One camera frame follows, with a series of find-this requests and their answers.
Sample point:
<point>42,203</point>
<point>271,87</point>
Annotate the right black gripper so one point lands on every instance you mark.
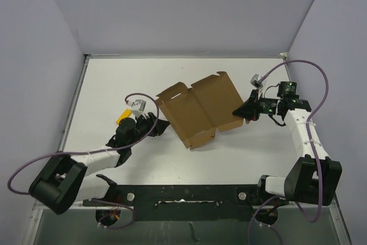
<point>250,109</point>

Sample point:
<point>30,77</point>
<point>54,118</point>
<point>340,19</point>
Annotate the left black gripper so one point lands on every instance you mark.
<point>149,120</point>

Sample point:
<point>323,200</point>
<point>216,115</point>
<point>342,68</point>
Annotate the brown cardboard box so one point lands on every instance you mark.
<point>197,112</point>

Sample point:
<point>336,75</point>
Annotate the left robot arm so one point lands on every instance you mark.
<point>69,178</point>

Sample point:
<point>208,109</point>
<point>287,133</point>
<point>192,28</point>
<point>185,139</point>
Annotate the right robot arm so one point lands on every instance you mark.
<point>315,176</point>

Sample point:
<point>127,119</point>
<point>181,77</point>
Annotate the yellow rectangular block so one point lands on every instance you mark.
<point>126,113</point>

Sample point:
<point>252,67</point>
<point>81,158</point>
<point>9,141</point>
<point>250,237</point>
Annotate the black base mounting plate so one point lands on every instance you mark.
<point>190,202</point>

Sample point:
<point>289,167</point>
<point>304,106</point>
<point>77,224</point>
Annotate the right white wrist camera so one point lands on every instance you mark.
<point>258,81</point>

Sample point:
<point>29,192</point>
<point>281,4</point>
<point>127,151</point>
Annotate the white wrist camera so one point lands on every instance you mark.
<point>258,81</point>
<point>137,106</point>

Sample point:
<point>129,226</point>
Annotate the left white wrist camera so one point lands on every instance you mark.
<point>137,106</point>

